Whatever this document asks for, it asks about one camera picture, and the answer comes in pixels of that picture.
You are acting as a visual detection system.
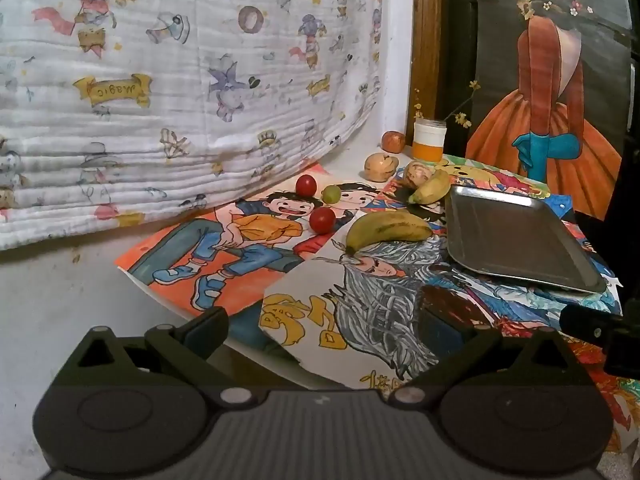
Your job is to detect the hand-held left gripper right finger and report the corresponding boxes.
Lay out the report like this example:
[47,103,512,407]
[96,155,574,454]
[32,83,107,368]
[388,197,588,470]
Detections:
[385,295,597,408]

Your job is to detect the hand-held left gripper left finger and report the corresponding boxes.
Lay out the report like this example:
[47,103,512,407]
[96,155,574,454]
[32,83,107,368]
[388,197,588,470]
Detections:
[54,306,252,409]

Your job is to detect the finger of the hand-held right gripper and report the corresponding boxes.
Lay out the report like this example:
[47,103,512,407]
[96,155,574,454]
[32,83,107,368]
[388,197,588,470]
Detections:
[559,302,623,343]

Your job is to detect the metal tray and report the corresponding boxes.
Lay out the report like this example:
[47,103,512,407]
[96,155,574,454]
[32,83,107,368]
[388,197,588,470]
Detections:
[444,185,608,295]

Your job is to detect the yellow banana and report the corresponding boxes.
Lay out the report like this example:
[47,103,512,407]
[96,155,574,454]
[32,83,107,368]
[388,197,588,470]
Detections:
[407,169,451,205]
[345,210,434,256]

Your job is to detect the striped pepino melon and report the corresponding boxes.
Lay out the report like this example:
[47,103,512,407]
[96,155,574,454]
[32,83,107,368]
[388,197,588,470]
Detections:
[405,160,437,189]
[364,154,401,182]

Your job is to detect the silver-haired figure drawing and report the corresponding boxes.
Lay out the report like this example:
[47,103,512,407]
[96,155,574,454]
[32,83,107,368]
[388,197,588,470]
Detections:
[258,232,501,392]

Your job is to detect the cartoon boys drawing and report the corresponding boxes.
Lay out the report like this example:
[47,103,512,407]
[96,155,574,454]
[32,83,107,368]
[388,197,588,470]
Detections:
[114,160,396,356]

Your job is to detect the yellow bear drawing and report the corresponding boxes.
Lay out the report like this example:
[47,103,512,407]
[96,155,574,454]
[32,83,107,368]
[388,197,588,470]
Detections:
[430,155,553,197]

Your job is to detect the orange and white jar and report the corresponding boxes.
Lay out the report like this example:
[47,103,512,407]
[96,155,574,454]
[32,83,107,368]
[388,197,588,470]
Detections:
[413,119,447,162]

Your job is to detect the yellow flower twig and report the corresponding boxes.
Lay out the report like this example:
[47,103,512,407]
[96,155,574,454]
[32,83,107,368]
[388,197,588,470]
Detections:
[414,80,483,128]

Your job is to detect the printed cartoon blanket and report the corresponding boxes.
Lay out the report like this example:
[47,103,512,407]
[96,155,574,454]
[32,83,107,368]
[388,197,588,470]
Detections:
[0,0,386,252]

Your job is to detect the wall poster orange dress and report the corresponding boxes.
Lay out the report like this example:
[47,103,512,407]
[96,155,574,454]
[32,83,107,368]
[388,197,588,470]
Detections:
[465,0,633,221]

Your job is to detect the brown wooden post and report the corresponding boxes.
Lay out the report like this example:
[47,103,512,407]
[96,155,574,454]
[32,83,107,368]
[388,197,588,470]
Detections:
[411,0,451,148]

